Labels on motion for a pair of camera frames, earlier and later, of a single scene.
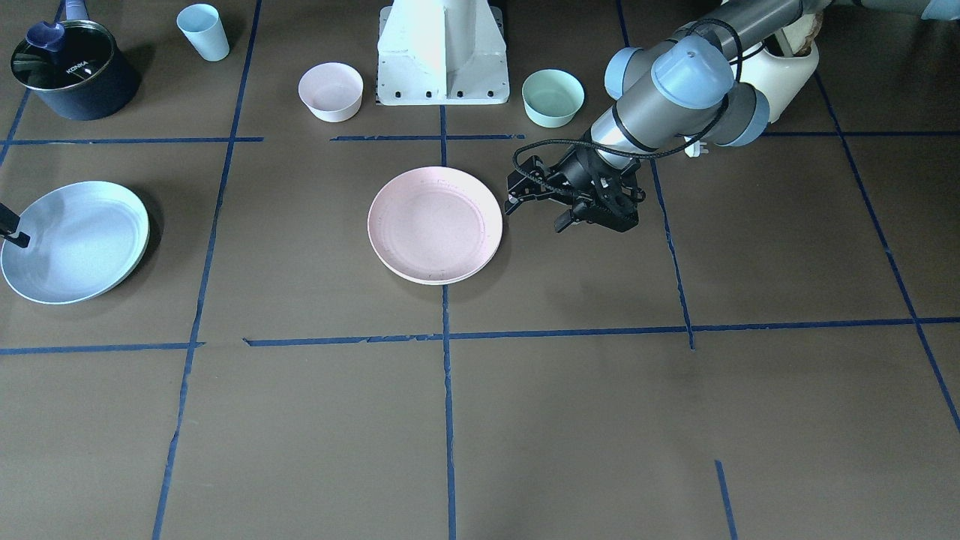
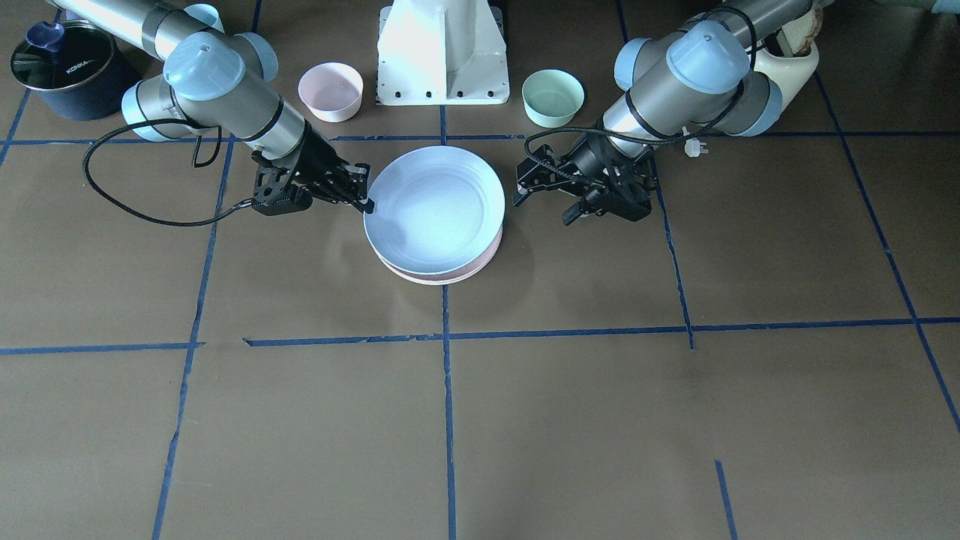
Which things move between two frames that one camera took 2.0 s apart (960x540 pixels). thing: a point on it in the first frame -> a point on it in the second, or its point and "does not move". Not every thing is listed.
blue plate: [85, 238] -> [437, 210]
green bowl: [552, 97] does not move
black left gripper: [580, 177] does not move
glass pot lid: [62, 54] does not move
